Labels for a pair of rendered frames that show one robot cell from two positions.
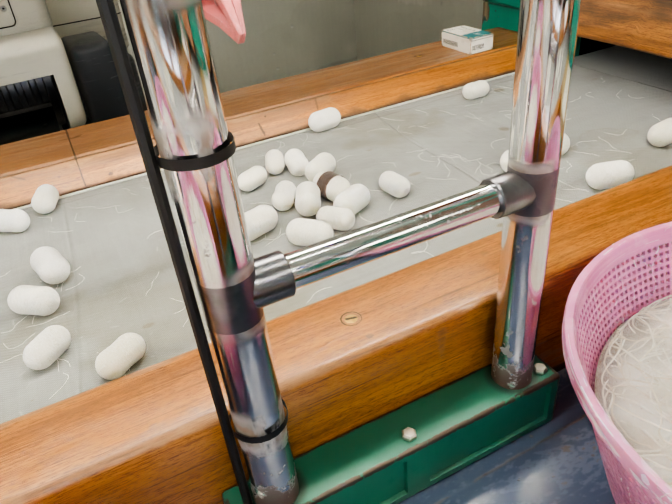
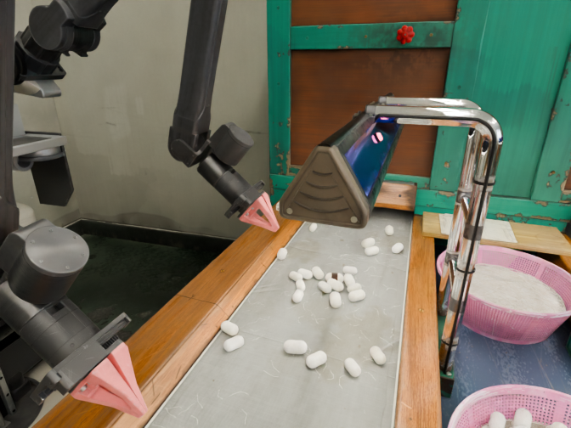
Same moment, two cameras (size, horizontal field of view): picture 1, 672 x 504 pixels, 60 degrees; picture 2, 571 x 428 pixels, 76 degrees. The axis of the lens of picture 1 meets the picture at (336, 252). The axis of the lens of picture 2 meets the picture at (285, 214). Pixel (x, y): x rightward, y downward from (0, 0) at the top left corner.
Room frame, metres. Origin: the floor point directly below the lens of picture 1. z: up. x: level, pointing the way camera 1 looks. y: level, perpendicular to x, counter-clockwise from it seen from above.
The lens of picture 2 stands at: (0.05, 0.55, 1.17)
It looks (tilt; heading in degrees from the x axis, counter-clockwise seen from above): 22 degrees down; 314
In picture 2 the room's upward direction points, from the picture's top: straight up
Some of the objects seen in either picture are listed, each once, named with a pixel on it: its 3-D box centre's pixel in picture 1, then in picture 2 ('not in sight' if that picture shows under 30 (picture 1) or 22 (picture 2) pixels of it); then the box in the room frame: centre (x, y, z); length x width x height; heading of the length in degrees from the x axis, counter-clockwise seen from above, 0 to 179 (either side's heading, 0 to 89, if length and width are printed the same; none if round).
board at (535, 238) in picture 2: not in sight; (489, 231); (0.26, -0.43, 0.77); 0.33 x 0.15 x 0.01; 24
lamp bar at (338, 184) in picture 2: not in sight; (370, 129); (0.36, 0.03, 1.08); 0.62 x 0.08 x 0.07; 114
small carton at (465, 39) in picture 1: (466, 39); not in sight; (0.76, -0.19, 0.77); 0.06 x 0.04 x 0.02; 24
